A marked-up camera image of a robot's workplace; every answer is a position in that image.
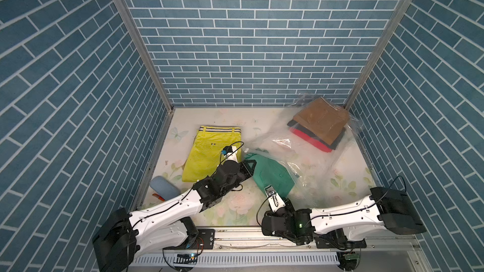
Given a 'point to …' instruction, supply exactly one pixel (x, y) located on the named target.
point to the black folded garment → (293, 124)
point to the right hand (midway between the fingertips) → (270, 202)
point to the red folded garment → (311, 140)
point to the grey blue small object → (164, 188)
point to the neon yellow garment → (206, 153)
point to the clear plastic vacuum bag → (307, 145)
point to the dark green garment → (270, 172)
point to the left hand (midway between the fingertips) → (263, 165)
